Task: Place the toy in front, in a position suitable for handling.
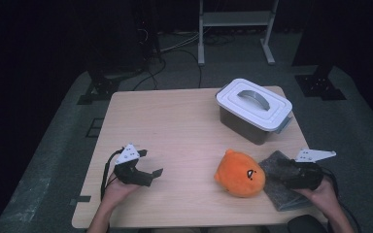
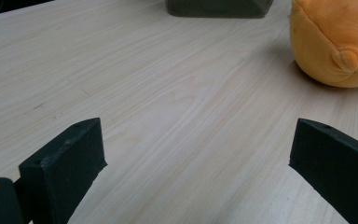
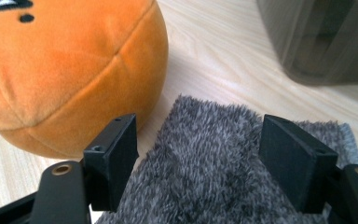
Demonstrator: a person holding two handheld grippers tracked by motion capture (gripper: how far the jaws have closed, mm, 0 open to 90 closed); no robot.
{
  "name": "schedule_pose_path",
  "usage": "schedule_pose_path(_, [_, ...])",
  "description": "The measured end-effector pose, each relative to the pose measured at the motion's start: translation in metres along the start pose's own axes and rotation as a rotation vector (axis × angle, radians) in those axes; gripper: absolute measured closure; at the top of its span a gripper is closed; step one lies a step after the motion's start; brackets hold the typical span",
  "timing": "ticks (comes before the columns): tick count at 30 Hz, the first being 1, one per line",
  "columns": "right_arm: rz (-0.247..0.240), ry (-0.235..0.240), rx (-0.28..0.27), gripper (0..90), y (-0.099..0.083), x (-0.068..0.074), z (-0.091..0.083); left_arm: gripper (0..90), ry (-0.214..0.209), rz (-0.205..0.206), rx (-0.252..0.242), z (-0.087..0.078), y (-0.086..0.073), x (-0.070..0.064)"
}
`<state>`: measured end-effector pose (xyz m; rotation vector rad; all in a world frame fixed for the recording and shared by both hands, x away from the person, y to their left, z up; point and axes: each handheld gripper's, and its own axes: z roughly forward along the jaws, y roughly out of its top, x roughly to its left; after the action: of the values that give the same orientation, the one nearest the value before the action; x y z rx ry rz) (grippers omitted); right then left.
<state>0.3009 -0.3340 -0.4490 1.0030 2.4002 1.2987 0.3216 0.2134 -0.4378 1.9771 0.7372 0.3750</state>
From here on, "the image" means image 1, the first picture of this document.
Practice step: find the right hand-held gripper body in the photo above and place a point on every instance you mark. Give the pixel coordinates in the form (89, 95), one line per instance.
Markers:
(307, 176)

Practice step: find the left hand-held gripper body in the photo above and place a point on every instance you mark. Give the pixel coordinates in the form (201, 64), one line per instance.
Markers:
(126, 157)

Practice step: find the grey fluffy cloth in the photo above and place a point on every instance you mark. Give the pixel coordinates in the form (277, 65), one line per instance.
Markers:
(285, 199)

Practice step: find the orange plush toy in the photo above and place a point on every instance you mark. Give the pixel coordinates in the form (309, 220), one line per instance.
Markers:
(236, 174)

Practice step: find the grey plastic storage box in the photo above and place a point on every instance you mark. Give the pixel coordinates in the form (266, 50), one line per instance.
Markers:
(239, 124)

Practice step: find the person's right hand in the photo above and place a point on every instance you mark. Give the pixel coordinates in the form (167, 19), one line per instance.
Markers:
(323, 197)

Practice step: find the person's left hand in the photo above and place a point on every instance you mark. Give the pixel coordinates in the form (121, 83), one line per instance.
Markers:
(116, 192)

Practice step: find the black tape strip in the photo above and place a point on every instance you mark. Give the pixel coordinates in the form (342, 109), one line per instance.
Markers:
(81, 198)

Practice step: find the black stand base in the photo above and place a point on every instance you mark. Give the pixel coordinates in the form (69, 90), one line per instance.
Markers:
(319, 85)
(100, 90)

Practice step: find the dark equipment rack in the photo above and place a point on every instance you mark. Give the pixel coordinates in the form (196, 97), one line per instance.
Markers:
(149, 32)

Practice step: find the white metal stand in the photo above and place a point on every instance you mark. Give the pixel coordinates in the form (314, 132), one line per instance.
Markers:
(236, 18)

